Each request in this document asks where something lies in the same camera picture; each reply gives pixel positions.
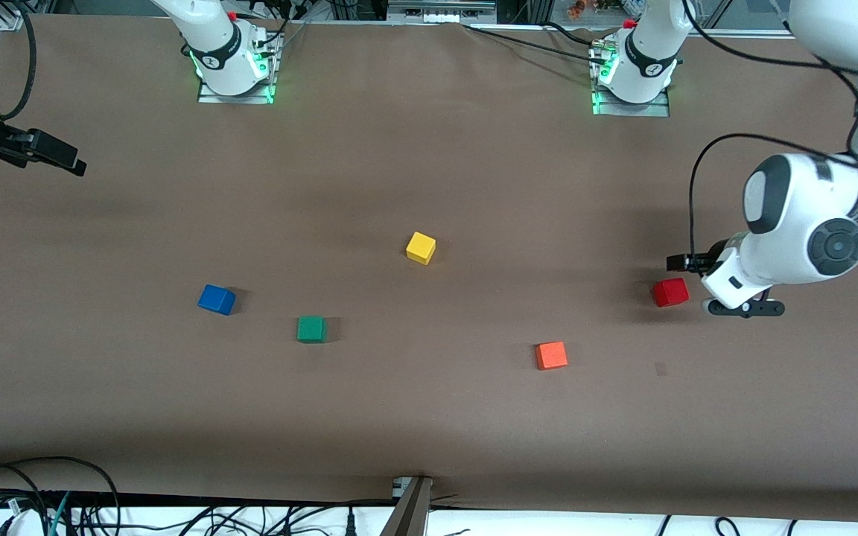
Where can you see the green wooden block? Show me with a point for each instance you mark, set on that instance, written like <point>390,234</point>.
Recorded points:
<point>311,329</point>

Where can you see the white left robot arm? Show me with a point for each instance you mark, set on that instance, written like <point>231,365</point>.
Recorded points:
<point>794,216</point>

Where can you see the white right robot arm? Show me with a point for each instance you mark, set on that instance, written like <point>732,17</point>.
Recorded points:
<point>217,52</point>

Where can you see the blue wooden block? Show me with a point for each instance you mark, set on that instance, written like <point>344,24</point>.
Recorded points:
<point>214,299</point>

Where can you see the grey metal post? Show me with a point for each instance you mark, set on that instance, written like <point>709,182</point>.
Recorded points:
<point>408,514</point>

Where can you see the orange wooden block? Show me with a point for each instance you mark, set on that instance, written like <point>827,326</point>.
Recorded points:
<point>551,356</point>

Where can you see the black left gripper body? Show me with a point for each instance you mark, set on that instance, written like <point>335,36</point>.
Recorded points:
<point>698,262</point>

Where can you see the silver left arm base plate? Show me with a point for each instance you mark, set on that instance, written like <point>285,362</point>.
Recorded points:
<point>660,109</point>

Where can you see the brown table cover sheet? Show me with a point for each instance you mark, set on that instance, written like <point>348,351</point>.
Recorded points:
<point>429,417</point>

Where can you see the yellow wooden block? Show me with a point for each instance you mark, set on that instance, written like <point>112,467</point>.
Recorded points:
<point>420,247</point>

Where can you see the aluminium frame rail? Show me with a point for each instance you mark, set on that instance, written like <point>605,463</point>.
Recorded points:
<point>742,33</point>

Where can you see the red wooden block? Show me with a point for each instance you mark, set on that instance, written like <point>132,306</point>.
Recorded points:
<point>670,292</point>

